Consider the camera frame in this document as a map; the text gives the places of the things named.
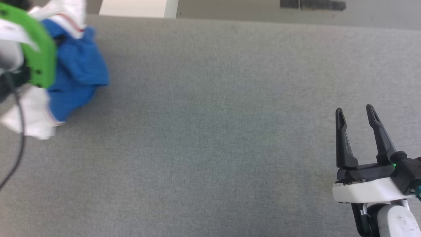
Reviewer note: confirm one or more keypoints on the small black floor tape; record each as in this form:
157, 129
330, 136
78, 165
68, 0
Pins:
289, 3

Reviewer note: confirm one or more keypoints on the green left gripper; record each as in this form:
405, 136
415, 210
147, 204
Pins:
42, 56

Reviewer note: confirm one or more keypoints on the long black floor tape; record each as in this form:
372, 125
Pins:
322, 5

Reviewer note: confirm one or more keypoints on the blue and white shirt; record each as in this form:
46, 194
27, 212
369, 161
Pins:
79, 65

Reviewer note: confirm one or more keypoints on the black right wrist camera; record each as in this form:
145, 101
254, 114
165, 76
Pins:
409, 172

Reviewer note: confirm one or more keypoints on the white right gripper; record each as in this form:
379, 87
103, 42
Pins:
365, 191

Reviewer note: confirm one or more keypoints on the white box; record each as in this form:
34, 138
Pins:
138, 8

